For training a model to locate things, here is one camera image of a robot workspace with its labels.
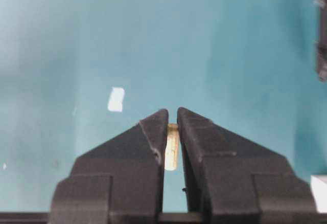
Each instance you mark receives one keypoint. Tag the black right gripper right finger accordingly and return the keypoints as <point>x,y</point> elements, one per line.
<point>230,179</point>

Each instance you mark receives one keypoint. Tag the blue tape piece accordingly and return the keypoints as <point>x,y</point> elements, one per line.
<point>116,98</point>

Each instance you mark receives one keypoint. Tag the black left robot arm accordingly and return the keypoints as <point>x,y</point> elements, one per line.
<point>321,43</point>

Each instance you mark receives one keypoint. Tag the short wooden dowel rod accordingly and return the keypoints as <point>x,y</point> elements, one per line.
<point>172,147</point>

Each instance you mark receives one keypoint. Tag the white wooden board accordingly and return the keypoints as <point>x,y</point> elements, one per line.
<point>319,190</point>

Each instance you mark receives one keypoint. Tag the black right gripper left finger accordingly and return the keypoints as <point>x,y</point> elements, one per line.
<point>120,181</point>

